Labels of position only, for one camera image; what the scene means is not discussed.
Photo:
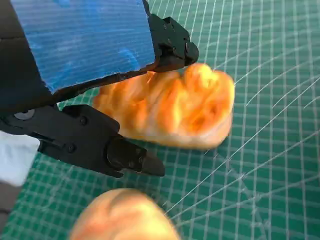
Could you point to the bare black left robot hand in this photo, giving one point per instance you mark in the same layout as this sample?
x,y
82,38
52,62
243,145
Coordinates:
x,y
87,42

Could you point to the long braided toy bread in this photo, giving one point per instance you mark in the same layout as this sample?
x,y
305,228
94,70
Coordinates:
x,y
175,107

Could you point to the round toy bread bun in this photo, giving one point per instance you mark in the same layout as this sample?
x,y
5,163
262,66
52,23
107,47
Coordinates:
x,y
125,217

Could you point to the green cutting mat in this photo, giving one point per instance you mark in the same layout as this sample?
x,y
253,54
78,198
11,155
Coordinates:
x,y
262,125

